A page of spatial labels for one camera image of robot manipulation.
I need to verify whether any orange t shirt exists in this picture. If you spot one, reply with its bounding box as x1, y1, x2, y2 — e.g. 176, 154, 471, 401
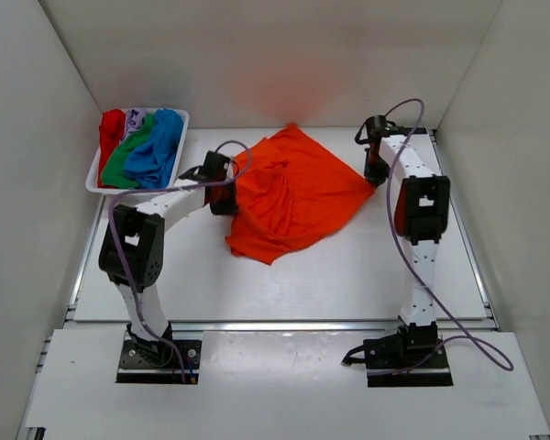
225, 124, 375, 265

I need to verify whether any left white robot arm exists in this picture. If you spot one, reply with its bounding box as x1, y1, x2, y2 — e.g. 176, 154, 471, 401
98, 151, 238, 367

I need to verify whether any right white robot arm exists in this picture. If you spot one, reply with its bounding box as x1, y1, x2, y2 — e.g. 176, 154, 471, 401
355, 115, 450, 368

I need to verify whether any blue t shirt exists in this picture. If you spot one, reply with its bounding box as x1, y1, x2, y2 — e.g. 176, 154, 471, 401
123, 109, 184, 189

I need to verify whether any green t shirt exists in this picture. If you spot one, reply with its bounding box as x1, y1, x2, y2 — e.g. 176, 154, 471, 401
100, 114, 154, 189

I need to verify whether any lavender t shirt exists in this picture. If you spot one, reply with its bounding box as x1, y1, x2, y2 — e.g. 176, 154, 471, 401
120, 107, 148, 142

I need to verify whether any red t shirt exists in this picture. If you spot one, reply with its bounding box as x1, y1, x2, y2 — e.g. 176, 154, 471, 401
97, 108, 126, 187

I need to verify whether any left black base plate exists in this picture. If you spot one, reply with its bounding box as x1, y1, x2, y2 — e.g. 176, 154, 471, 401
115, 336, 203, 386

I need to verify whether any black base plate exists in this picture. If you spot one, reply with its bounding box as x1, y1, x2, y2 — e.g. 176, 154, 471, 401
115, 336, 203, 386
341, 332, 454, 388

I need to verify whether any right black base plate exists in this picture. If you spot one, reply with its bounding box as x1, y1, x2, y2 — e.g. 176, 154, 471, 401
341, 332, 454, 388

